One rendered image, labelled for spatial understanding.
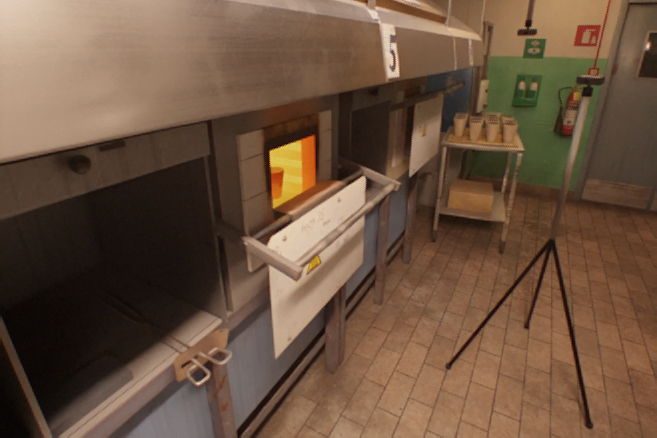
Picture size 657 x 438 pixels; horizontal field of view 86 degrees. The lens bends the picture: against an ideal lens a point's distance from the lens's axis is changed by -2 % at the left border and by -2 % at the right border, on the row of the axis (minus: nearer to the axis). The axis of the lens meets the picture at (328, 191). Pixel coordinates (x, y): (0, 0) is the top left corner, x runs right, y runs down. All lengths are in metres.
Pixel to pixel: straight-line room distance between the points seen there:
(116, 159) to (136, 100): 0.34
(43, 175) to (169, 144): 0.24
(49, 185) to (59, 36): 0.35
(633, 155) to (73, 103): 4.83
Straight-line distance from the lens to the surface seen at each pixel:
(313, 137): 1.29
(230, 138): 0.98
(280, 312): 1.12
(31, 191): 0.72
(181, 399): 1.27
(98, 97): 0.43
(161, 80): 0.47
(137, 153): 0.79
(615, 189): 5.00
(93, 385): 1.06
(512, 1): 4.74
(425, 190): 4.08
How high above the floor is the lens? 1.58
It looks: 21 degrees down
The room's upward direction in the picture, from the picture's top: straight up
